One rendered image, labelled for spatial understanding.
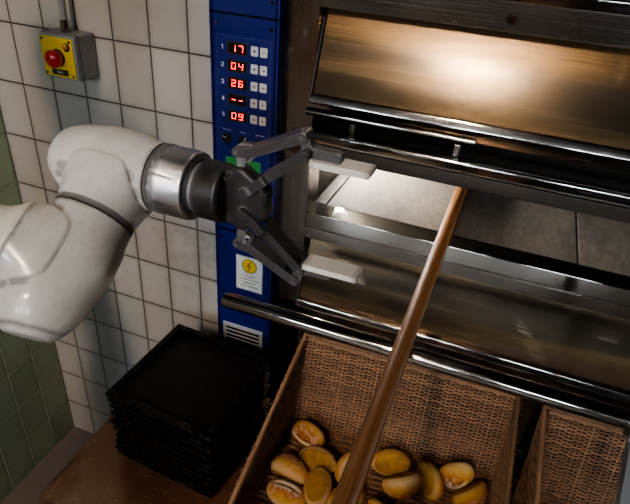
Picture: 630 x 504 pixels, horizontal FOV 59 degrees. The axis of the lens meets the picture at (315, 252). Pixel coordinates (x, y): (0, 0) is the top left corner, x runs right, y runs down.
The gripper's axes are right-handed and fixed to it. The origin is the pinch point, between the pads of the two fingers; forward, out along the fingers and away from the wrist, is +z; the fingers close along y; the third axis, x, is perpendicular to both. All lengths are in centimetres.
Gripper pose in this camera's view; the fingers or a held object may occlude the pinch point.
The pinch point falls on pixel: (356, 224)
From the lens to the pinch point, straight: 65.3
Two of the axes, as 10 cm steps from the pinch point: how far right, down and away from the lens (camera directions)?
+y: -0.7, 8.5, 5.3
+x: -3.5, 4.8, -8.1
